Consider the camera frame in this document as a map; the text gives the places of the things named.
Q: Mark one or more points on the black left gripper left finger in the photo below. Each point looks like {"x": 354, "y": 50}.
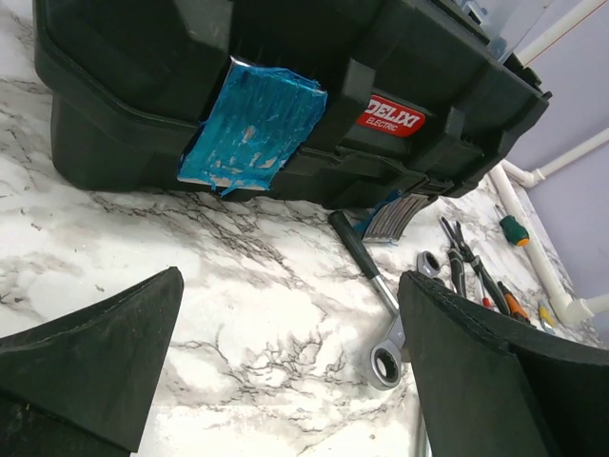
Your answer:
{"x": 85, "y": 382}

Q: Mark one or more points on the ratchet wrench black handle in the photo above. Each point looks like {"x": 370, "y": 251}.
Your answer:
{"x": 384, "y": 360}

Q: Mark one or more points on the black plastic toolbox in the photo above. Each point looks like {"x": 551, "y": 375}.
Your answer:
{"x": 338, "y": 103}

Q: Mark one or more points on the black grey wire stripper pliers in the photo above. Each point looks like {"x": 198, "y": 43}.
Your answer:
{"x": 459, "y": 254}

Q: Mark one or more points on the orange black hex key set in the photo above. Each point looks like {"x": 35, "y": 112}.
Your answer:
{"x": 510, "y": 306}

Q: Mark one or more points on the small yellow tool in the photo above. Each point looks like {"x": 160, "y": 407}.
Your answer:
{"x": 546, "y": 318}

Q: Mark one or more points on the white pvc pipe frame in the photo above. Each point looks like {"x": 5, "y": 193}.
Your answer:
{"x": 567, "y": 150}

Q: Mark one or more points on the green stubby screwdriver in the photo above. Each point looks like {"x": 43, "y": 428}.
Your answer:
{"x": 514, "y": 232}

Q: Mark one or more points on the silver combination ratchet wrench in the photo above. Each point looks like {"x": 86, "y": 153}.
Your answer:
{"x": 427, "y": 264}

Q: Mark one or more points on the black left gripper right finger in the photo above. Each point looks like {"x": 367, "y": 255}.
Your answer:
{"x": 492, "y": 386}

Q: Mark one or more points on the red test pen screwdriver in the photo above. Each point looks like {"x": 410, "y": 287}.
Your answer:
{"x": 485, "y": 301}

